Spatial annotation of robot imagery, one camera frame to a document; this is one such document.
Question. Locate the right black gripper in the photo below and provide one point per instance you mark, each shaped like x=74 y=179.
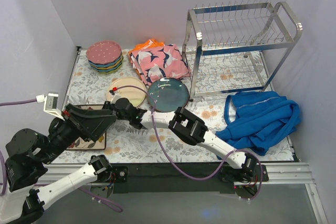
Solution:
x=107 y=105

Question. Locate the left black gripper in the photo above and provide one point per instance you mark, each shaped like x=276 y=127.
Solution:
x=72 y=118

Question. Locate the cream rimmed plate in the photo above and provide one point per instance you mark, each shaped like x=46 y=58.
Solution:
x=135 y=96

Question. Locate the square floral plate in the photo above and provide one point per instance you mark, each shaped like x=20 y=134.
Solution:
x=82 y=145

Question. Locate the blue polka dot plate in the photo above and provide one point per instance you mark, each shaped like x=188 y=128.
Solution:
x=107 y=71

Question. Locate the green polka dot plate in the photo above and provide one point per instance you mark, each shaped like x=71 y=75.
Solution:
x=108 y=71

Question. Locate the light blue plate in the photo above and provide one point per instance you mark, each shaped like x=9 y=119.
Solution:
x=119 y=60

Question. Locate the pink plate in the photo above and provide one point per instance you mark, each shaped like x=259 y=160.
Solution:
x=103 y=52

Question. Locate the dark teal plate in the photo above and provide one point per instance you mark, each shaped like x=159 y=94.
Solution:
x=167 y=94

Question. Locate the yellow polka dot plate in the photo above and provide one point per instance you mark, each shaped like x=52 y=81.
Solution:
x=114 y=66

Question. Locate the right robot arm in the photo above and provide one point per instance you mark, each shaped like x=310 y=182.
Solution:
x=192 y=131

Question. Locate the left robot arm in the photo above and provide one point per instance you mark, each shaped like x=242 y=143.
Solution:
x=29 y=152

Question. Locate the steel dish rack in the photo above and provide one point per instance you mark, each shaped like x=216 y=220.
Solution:
x=241 y=27

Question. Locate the pink bird print cloth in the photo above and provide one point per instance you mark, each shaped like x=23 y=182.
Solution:
x=159 y=62

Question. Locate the orange cloth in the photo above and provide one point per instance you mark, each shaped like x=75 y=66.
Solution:
x=150 y=43

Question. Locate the blue cloth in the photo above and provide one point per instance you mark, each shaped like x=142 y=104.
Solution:
x=258 y=120

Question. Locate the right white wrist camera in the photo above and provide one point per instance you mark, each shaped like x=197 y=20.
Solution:
x=113 y=91

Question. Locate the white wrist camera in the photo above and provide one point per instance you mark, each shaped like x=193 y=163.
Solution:
x=50 y=104
x=113 y=91

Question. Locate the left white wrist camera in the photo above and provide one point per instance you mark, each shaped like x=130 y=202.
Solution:
x=50 y=104

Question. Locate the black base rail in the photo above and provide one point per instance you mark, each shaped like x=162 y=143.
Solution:
x=164 y=178

